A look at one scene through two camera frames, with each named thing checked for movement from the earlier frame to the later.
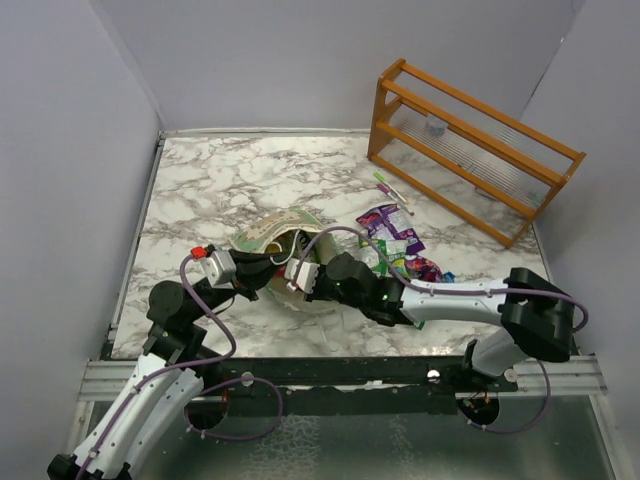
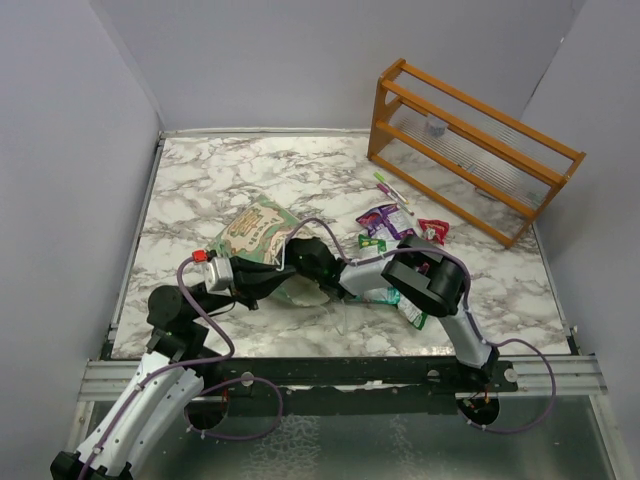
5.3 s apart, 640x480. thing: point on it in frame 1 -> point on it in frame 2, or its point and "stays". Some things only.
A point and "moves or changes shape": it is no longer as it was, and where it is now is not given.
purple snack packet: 390,222 stays
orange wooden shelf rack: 494,171 stays
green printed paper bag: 287,237 moves or changes shape
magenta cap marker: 385,189 stays
